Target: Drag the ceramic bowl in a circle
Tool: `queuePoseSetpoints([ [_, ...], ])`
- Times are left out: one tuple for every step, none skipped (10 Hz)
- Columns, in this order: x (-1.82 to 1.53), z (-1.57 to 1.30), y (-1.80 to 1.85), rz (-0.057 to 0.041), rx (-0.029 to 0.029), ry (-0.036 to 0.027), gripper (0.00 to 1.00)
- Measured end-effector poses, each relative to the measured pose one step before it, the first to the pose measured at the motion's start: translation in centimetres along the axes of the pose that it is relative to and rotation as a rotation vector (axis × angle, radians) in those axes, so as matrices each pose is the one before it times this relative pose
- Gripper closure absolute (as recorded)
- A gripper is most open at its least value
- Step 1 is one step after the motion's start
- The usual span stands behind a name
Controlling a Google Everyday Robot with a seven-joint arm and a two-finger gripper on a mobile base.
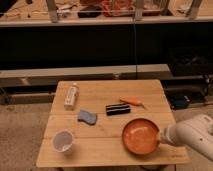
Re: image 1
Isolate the orange ceramic bowl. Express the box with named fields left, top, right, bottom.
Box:
left=122, top=118, right=159, bottom=155

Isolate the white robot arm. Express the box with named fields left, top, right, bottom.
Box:
left=159, top=114, right=213, bottom=162

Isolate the black striped block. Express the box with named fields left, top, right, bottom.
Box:
left=106, top=103, right=131, bottom=116

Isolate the white bottle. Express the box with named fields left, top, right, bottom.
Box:
left=64, top=83, right=79, bottom=110

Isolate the blue sponge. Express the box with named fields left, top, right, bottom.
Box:
left=78, top=110, right=97, bottom=125

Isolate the wooden folding table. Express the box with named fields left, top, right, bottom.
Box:
left=36, top=80, right=189, bottom=168

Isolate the clear plastic cup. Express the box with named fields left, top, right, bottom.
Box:
left=52, top=130, right=74, bottom=155

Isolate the wooden bench beam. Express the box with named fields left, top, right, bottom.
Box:
left=0, top=64, right=172, bottom=87

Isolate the red cloth on shelf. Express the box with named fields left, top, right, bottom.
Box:
left=101, top=0, right=135, bottom=17

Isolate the black cable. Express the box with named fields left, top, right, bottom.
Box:
left=132, top=13, right=140, bottom=80

